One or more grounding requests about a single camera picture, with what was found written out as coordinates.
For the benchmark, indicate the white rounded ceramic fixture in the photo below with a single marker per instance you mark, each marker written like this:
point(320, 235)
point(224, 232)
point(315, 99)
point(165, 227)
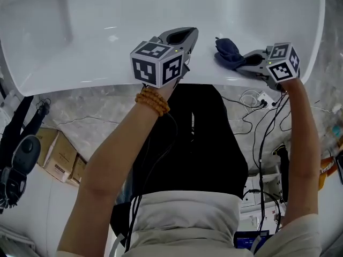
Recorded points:
point(45, 218)

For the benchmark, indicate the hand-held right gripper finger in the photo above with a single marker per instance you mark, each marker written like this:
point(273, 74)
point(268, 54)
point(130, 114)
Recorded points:
point(256, 53)
point(250, 70)

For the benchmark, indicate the small brown cardboard box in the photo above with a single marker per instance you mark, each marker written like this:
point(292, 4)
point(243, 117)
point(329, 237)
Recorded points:
point(77, 170)

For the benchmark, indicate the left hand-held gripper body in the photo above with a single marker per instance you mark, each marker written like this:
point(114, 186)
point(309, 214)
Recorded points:
point(150, 66)

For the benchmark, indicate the person's left forearm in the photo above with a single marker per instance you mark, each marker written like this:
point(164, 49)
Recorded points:
point(126, 143)

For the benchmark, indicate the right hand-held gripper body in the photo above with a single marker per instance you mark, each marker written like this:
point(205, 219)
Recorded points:
point(282, 68)

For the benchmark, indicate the person's black trousers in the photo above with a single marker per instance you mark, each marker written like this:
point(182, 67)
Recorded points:
point(198, 149)

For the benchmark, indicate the dark blue wiping cloth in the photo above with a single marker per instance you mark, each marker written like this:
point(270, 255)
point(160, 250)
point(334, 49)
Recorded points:
point(227, 53)

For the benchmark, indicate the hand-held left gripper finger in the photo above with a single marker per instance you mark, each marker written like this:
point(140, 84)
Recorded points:
point(194, 40)
point(177, 29)

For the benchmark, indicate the white socket box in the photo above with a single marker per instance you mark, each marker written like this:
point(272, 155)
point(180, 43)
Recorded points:
point(268, 186)

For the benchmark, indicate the person's white shirt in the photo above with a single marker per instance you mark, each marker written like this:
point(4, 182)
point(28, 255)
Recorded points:
point(187, 223)

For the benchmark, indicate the large brown cardboard box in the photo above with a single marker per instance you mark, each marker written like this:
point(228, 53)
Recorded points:
point(57, 157)

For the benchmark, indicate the orange packet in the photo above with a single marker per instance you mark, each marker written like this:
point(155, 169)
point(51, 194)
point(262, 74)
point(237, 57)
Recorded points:
point(327, 170)

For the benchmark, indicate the blue lit screen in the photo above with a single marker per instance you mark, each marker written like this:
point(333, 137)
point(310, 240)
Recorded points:
point(246, 241)

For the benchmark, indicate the white bathtub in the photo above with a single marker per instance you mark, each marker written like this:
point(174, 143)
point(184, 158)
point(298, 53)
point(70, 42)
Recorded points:
point(166, 7)

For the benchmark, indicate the white power strip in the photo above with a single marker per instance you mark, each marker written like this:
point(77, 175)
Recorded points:
point(265, 98)

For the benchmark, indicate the person's right forearm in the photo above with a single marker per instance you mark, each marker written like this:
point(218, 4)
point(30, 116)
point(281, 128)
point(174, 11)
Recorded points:
point(302, 127)

